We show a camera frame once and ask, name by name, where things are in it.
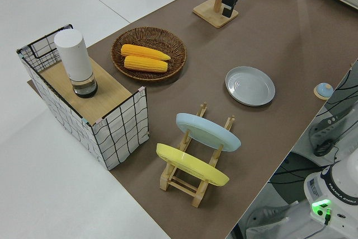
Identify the light blue plate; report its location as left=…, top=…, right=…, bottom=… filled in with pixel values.
left=176, top=113, right=242, bottom=153

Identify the white cylinder with clear base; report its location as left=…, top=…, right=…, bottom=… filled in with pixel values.
left=53, top=30, right=99, bottom=99

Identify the light wooden shelf board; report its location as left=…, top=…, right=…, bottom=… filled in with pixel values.
left=38, top=56, right=133, bottom=120

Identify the black wire basket white liner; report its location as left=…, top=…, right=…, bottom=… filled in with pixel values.
left=16, top=23, right=149, bottom=171

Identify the gray plate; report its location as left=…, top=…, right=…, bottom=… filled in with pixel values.
left=224, top=65, right=276, bottom=107

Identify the yellow plate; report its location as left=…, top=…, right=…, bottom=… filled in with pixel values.
left=156, top=143, right=230, bottom=188

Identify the brown wicker basket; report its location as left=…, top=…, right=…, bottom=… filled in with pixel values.
left=111, top=26, right=187, bottom=81

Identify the yellow corn cob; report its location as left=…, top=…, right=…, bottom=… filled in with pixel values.
left=120, top=43, right=172, bottom=62
left=123, top=55, right=169, bottom=73

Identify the brown table mat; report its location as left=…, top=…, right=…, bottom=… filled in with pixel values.
left=26, top=0, right=358, bottom=239

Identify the wooden plate rack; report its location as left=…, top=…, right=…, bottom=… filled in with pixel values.
left=159, top=102, right=236, bottom=209

